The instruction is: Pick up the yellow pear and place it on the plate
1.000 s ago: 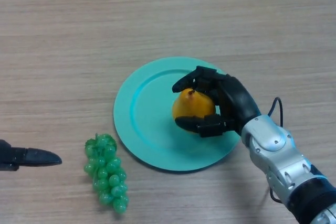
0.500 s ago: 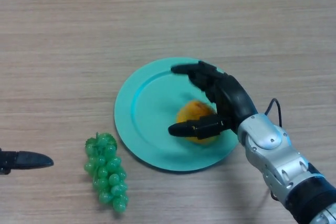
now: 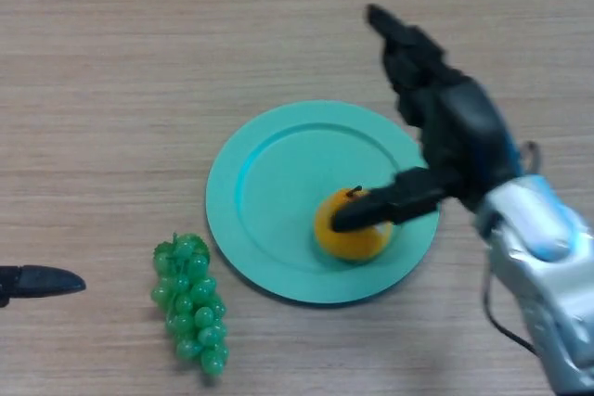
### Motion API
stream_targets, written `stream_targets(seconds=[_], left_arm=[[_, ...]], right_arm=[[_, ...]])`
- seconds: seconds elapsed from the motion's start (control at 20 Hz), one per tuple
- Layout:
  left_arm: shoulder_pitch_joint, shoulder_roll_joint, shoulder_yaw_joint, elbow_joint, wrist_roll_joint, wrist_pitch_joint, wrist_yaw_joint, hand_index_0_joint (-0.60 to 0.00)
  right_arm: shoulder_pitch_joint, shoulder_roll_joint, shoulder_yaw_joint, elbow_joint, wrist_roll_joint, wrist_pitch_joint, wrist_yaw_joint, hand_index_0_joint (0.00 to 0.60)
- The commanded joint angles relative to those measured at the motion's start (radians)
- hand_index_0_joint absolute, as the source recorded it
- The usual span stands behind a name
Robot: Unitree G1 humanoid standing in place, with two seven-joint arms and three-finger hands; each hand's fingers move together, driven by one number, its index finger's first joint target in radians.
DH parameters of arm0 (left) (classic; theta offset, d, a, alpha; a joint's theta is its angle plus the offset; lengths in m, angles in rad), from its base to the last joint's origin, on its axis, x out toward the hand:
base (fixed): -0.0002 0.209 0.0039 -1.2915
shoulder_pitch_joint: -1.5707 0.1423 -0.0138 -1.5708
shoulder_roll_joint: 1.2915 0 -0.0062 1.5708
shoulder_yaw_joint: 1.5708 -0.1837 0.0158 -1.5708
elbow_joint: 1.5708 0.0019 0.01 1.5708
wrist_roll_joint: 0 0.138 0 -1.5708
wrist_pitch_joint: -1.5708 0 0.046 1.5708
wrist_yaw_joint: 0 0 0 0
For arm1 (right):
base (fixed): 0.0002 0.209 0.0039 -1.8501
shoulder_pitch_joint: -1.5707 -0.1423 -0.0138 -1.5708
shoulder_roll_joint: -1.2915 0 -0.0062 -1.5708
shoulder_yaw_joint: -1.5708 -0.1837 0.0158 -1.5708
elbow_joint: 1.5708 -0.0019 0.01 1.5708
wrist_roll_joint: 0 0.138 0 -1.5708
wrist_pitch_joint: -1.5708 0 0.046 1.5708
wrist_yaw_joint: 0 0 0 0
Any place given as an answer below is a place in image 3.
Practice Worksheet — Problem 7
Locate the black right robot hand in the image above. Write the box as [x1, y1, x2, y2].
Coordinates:
[331, 4, 523, 233]

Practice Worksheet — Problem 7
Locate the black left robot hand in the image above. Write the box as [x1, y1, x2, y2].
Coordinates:
[0, 264, 87, 308]

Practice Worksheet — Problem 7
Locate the yellow pear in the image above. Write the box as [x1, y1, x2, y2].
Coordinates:
[314, 185, 394, 262]

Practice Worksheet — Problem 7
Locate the round teal plate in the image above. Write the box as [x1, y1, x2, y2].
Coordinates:
[205, 99, 441, 305]

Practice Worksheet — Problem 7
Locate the green grape bunch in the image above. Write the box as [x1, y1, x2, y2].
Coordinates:
[150, 232, 231, 377]

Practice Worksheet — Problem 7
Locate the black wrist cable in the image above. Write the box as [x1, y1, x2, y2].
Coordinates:
[481, 140, 544, 355]

